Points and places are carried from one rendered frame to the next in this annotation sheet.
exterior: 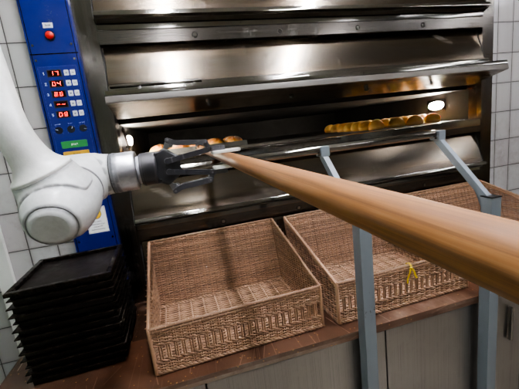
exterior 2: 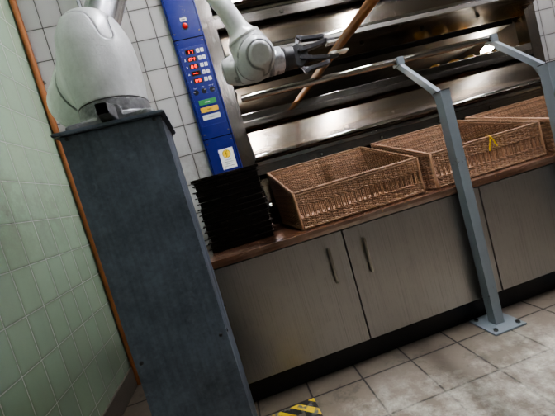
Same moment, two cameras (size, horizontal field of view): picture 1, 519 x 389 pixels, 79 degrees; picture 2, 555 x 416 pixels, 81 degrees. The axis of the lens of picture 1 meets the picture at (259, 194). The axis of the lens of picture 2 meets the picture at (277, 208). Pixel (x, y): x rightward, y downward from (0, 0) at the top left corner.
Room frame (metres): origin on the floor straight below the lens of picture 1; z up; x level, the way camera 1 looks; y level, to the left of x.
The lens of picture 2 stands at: (-0.43, 0.31, 0.79)
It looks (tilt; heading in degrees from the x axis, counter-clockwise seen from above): 4 degrees down; 6
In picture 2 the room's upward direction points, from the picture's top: 16 degrees counter-clockwise
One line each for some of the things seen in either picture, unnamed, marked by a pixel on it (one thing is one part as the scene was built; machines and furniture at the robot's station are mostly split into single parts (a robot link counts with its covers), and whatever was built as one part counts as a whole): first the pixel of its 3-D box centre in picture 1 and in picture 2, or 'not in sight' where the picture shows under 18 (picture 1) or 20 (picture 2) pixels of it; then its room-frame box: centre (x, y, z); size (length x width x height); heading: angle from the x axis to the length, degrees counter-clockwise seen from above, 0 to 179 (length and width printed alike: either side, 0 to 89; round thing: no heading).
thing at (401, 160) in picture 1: (328, 171); (401, 104); (1.51, -0.34, 1.02); 1.79 x 0.11 x 0.19; 104
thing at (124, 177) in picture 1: (127, 171); (274, 61); (0.73, 0.29, 1.19); 0.09 x 0.06 x 0.09; 14
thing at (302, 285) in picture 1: (226, 279); (336, 181); (1.11, 0.16, 0.72); 0.56 x 0.49 x 0.28; 105
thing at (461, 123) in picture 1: (324, 142); (394, 81); (1.53, -0.34, 1.16); 1.80 x 0.06 x 0.04; 104
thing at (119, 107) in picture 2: not in sight; (116, 118); (0.30, 0.68, 1.03); 0.22 x 0.18 x 0.06; 16
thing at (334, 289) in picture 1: (366, 248); (448, 148); (1.25, -0.42, 0.72); 0.56 x 0.49 x 0.28; 105
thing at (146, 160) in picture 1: (161, 167); (295, 56); (0.74, 0.22, 1.19); 0.09 x 0.07 x 0.08; 104
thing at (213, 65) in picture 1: (320, 56); (379, 12); (1.51, -0.34, 1.54); 1.79 x 0.11 x 0.19; 104
